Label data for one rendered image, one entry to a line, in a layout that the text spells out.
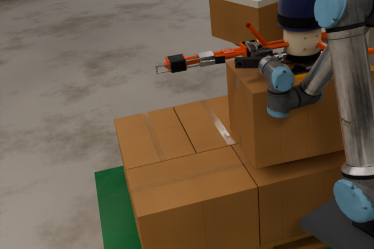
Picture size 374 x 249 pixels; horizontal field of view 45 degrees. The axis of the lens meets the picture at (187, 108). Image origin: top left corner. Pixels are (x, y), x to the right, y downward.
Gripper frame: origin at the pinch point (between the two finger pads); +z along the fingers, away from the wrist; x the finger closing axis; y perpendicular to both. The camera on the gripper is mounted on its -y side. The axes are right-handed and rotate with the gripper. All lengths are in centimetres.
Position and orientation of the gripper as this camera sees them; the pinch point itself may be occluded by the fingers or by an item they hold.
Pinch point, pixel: (245, 50)
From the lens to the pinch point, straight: 208.5
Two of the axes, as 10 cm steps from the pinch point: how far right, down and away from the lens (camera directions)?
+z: -2.5, -4.5, 8.6
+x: -1.0, -8.7, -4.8
